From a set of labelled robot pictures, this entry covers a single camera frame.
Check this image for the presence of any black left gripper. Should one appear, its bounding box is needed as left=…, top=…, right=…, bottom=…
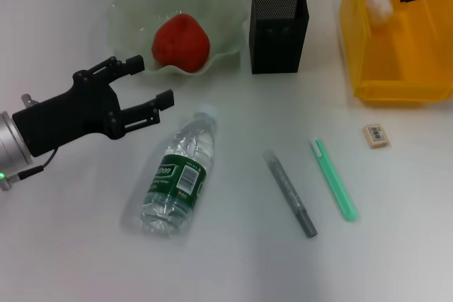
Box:
left=12, top=54, right=176, bottom=158

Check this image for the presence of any white paper ball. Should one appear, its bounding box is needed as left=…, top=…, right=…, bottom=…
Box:
left=364, top=0, right=394, bottom=27

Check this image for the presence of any red-orange fruit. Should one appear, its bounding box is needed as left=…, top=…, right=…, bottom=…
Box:
left=151, top=13, right=212, bottom=73

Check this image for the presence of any clear green-label water bottle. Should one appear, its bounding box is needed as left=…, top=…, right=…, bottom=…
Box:
left=139, top=103, right=217, bottom=238

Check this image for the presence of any grey pen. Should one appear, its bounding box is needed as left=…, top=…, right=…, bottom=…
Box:
left=262, top=149, right=319, bottom=239

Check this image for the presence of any green pen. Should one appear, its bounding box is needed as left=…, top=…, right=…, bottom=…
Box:
left=307, top=137, right=359, bottom=223

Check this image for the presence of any green glass fruit plate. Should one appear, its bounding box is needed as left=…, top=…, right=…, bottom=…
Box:
left=108, top=0, right=248, bottom=79

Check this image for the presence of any black mesh pen holder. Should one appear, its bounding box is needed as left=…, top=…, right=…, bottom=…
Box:
left=248, top=0, right=310, bottom=75

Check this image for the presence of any beige eraser with barcode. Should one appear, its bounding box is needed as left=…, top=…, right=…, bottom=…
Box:
left=362, top=123, right=390, bottom=149

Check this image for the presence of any yellow plastic bin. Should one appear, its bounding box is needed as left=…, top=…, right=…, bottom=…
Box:
left=338, top=0, right=453, bottom=107

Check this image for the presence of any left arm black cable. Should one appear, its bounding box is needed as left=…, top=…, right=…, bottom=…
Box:
left=17, top=146, right=59, bottom=180

